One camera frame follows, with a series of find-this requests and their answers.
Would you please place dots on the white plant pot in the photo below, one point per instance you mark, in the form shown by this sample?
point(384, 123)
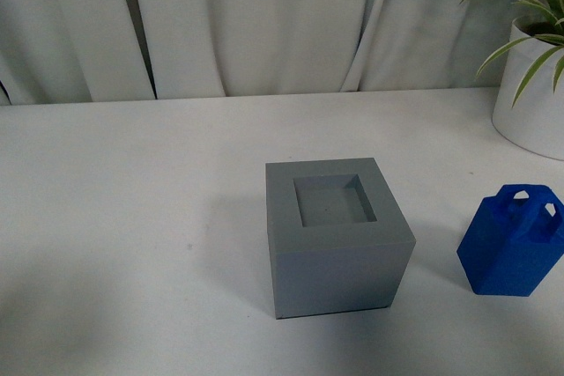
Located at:
point(534, 119)

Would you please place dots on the gray cube base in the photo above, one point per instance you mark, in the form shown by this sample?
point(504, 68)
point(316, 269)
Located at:
point(338, 241)

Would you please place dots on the blue handled insert part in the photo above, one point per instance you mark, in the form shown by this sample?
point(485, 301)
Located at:
point(513, 241)

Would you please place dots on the white pleated curtain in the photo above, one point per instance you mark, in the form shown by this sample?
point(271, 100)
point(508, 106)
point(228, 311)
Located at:
point(69, 51)

